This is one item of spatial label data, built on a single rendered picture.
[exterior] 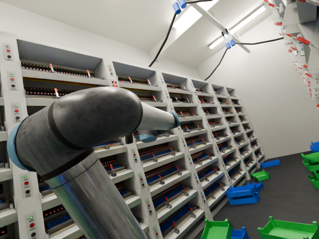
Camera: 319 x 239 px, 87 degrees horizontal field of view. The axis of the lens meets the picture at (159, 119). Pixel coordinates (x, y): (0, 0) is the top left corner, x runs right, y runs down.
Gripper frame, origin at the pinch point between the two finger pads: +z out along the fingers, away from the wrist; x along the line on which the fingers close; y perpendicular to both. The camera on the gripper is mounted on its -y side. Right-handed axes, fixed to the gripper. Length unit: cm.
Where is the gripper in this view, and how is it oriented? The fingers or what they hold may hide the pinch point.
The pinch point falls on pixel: (116, 139)
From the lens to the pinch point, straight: 119.4
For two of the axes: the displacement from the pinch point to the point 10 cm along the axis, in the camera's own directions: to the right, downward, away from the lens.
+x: -6.8, 0.5, -7.3
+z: -6.2, 4.9, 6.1
